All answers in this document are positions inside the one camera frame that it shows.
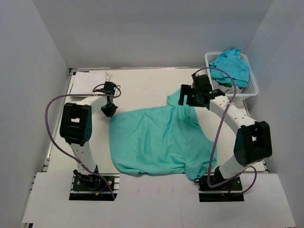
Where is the green t shirt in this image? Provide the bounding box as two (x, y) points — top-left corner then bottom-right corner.
(109, 90), (217, 180)

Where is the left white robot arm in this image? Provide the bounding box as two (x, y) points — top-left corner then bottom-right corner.
(59, 82), (118, 175)

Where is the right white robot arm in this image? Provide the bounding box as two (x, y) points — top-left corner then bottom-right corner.
(179, 74), (273, 188)

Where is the grey shirt in basket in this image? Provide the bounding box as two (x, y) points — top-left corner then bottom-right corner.
(212, 79), (242, 97)

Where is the folded white t shirt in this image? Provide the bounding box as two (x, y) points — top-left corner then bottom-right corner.
(69, 71), (110, 94)

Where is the white plastic basket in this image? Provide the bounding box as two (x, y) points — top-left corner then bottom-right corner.
(205, 48), (258, 101)

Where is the blue t shirt in basket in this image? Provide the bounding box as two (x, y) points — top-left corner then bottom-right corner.
(209, 48), (250, 88)

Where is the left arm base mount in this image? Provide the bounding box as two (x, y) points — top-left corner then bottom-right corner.
(69, 170), (119, 201)

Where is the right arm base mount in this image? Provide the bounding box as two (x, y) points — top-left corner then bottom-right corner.
(194, 175), (244, 202)

